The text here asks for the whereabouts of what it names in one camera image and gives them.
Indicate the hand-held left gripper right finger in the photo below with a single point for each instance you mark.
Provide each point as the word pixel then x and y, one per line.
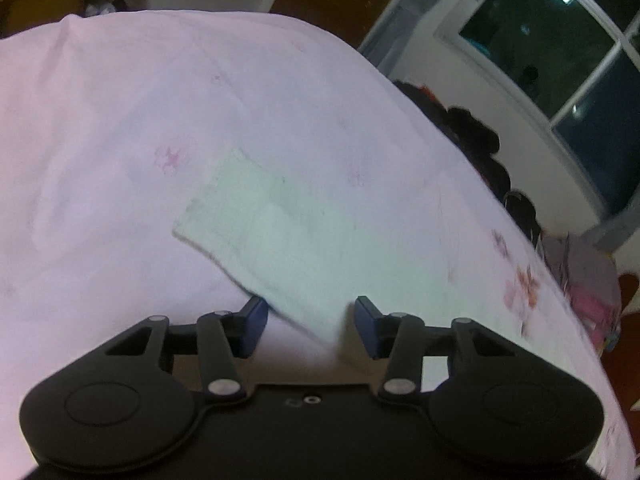
pixel 367 327

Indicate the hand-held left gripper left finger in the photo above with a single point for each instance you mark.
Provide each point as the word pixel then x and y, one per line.
pixel 252 327

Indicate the small white garment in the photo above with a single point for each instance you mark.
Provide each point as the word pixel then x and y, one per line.
pixel 300 240

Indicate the pile of black clothes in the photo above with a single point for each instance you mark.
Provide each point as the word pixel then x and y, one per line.
pixel 475 135

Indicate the stack of folded clothes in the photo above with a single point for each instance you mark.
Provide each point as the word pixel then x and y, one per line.
pixel 585 285

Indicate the pink floral bedsheet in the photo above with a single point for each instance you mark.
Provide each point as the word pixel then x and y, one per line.
pixel 100 160

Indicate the red cloth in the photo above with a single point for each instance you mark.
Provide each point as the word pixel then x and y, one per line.
pixel 427 94

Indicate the grey curtain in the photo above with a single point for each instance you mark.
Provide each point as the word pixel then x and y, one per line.
pixel 617 230
pixel 400 15

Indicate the brown wooden door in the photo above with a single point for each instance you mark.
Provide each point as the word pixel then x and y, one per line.
pixel 340 0

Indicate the white framed window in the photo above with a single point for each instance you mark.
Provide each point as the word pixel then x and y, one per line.
pixel 550 45

